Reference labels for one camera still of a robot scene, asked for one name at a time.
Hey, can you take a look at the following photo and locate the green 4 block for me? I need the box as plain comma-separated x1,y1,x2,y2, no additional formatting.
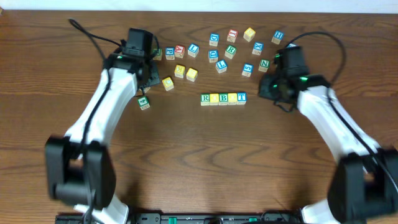
137,96,150,110

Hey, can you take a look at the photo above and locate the green r block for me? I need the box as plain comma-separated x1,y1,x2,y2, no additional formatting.
200,93,210,106
224,45,237,59

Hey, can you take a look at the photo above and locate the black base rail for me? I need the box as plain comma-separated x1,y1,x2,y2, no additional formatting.
55,212,304,224

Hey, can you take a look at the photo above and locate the blue T block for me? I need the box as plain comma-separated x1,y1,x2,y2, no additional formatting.
237,92,247,105

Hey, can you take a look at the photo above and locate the red I block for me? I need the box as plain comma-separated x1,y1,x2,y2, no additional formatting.
227,29,238,43

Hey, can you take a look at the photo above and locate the blue L block upper left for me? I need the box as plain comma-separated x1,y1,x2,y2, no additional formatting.
188,44,200,58

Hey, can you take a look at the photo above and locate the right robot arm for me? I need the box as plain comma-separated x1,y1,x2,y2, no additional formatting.
259,46,397,223

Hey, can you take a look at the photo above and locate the blue D block lower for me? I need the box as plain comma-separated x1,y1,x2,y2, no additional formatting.
208,50,218,63

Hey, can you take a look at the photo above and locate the yellow K block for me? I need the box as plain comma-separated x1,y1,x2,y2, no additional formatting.
174,65,185,78

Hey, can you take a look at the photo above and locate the yellow S block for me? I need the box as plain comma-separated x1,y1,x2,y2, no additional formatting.
186,68,198,82

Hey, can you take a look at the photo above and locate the green B block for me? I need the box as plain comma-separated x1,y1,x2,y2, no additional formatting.
219,93,228,106

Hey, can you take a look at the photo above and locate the green Z block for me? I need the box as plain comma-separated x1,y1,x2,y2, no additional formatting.
153,49,162,61

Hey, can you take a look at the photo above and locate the blue d block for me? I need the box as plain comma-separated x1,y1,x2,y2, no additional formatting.
209,33,220,47
208,50,218,63

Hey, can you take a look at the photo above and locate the blue l block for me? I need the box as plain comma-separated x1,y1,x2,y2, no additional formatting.
188,44,200,58
215,60,228,73

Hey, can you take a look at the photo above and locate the blue D block upper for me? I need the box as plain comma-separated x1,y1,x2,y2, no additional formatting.
209,33,220,47

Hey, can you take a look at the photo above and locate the blue H block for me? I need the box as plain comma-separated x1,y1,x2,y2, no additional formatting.
271,30,284,45

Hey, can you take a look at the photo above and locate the blue 5 block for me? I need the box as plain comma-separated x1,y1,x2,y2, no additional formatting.
242,63,254,77

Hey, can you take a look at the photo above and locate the red A block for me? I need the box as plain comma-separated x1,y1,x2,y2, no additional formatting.
174,45,185,58

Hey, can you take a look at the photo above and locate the yellow C block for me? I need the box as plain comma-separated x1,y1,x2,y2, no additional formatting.
162,77,174,91

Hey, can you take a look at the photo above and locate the blue P block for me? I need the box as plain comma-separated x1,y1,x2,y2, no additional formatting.
165,47,175,60

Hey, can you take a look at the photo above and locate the yellow O block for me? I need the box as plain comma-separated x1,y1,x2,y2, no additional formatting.
210,93,220,106
228,93,238,105

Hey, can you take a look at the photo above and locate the green N block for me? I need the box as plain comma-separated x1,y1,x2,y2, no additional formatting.
258,59,270,72

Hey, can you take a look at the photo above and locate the blue L block centre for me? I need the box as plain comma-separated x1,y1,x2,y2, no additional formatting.
215,60,228,73

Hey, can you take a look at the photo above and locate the yellow block top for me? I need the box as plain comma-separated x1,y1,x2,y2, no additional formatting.
243,27,256,42

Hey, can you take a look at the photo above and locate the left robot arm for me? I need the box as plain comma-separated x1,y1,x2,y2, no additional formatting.
45,28,160,223

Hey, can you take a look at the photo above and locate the blue X block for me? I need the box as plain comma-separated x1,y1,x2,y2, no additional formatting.
252,42,264,55

